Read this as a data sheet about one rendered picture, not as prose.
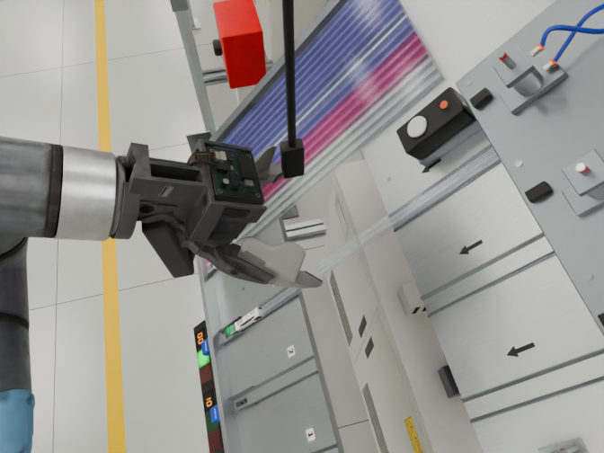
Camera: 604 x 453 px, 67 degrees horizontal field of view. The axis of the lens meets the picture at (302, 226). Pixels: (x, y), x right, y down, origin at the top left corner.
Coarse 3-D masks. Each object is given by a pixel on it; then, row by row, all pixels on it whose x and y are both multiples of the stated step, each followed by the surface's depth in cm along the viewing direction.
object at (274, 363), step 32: (224, 288) 79; (256, 288) 73; (224, 320) 77; (288, 320) 66; (256, 352) 70; (288, 352) 65; (256, 384) 68; (288, 384) 64; (320, 384) 59; (256, 416) 67; (288, 416) 63; (320, 416) 58; (256, 448) 66; (288, 448) 62; (320, 448) 58
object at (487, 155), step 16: (480, 160) 48; (448, 176) 50; (464, 176) 49; (432, 192) 51; (400, 208) 54; (416, 208) 53; (384, 224) 55; (352, 240) 59; (368, 240) 57; (336, 256) 60; (320, 272) 62; (288, 288) 66; (272, 304) 67
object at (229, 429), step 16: (208, 288) 80; (208, 304) 78; (208, 320) 77; (208, 336) 76; (224, 352) 75; (224, 368) 74; (224, 384) 72; (224, 400) 71; (224, 416) 69; (224, 432) 68; (224, 448) 68; (240, 448) 68
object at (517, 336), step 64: (448, 0) 56; (512, 0) 50; (448, 64) 54; (384, 192) 58; (448, 192) 51; (512, 192) 46; (448, 256) 50; (512, 256) 45; (448, 320) 48; (512, 320) 44; (576, 320) 40; (512, 384) 42; (576, 384) 39; (512, 448) 42
